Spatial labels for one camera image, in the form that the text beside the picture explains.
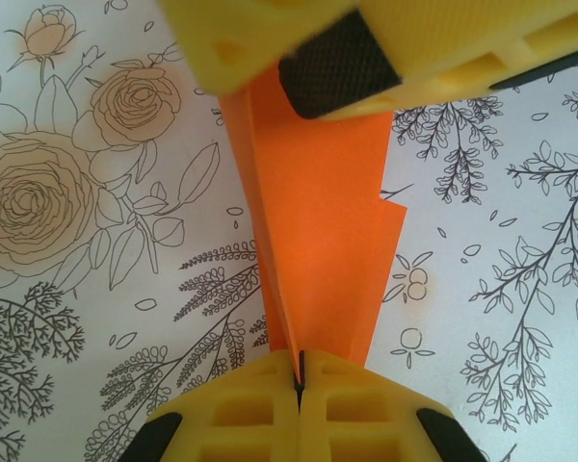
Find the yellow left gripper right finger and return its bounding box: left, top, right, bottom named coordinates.
left=299, top=349, right=486, bottom=462

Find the floral patterned table cover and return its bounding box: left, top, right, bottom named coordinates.
left=0, top=0, right=578, bottom=462

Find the orange paper sheet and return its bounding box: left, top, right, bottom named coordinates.
left=220, top=62, right=408, bottom=381

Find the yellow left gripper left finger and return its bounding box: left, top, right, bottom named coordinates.
left=122, top=349, right=302, bottom=462

